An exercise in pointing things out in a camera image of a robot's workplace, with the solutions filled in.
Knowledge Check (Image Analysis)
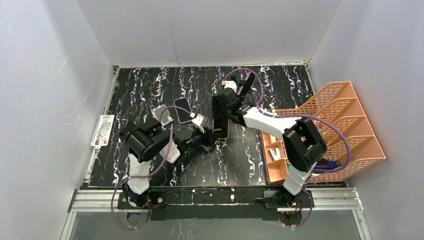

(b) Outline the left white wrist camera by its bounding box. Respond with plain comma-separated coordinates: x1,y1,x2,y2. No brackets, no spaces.
189,112,207,132

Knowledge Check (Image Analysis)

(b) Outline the phone with purple clear case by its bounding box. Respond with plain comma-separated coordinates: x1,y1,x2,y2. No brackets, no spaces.
238,72,256,100

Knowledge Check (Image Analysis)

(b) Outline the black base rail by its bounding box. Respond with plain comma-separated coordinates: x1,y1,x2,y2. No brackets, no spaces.
115,185,315,228

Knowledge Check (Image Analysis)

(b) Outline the orange mesh file rack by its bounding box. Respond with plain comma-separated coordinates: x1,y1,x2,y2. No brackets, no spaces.
275,81,386,183

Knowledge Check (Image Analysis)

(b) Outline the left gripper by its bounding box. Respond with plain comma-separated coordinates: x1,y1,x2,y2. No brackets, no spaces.
183,126,221,154

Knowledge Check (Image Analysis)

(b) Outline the orange desk organizer tray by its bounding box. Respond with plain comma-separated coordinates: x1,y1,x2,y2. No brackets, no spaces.
260,131,289,185

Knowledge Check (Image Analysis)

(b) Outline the white label card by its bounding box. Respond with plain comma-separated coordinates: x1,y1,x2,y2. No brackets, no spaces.
90,114,115,149

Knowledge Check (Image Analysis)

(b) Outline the phone with lilac case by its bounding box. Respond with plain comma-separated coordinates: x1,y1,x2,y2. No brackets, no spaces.
173,97,193,124

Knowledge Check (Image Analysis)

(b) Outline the blue stapler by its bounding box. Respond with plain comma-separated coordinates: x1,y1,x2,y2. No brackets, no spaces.
315,158,341,172

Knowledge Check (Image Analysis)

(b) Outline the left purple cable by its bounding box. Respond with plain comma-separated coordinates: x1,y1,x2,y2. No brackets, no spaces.
110,105,196,231

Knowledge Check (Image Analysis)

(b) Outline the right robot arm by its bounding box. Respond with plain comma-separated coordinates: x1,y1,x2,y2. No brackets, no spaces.
212,88,328,207

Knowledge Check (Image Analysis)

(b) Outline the phone with pink case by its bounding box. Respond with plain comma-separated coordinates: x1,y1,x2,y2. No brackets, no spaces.
212,119,229,140

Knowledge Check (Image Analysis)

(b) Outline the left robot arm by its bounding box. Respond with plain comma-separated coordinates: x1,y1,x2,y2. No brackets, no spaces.
119,119,218,208

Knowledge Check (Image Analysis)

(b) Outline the black round phone stand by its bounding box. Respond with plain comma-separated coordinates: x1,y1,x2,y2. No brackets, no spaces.
230,72,256,102

